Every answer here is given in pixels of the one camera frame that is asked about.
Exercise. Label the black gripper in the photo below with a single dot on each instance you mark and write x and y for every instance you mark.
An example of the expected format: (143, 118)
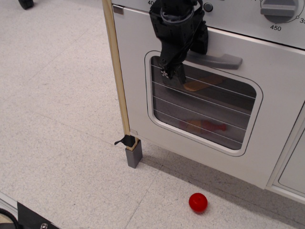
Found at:
(180, 27)

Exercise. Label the grey oven door handle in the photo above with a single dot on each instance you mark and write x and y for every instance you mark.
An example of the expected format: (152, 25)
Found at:
(224, 62)

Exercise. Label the white oven door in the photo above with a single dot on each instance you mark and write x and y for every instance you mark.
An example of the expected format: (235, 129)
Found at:
(209, 100)

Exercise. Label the wooden spatula inside oven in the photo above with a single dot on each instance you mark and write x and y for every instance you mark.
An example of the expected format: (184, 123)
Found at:
(202, 83)

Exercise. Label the grey round oven knob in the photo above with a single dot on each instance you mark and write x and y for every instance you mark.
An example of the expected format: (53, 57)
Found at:
(279, 11)

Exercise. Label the small grey push button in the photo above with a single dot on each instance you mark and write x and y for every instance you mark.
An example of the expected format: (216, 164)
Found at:
(208, 7)

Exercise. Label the red toy ketchup bottle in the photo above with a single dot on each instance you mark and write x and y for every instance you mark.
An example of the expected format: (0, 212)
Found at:
(201, 126)

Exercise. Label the white toy kitchen cabinet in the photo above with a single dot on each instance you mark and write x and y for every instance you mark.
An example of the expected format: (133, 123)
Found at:
(238, 21)

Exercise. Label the metal door hinge top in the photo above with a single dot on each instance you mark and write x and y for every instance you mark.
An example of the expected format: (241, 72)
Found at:
(118, 9)

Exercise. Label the black tape strip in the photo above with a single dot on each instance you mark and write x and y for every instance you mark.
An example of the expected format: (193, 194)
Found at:
(127, 140)

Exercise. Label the red plastic ball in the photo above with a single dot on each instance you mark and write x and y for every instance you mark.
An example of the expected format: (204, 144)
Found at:
(198, 202)

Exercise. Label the white cupboard door right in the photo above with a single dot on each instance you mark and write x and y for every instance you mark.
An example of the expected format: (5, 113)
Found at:
(293, 174)

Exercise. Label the black caster wheel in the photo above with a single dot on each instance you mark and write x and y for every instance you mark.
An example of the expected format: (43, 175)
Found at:
(26, 4)

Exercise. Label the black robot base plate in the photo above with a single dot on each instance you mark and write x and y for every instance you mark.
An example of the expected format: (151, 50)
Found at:
(28, 219)

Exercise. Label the aluminium frame rail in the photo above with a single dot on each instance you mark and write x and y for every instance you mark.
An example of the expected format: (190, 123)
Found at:
(9, 204)

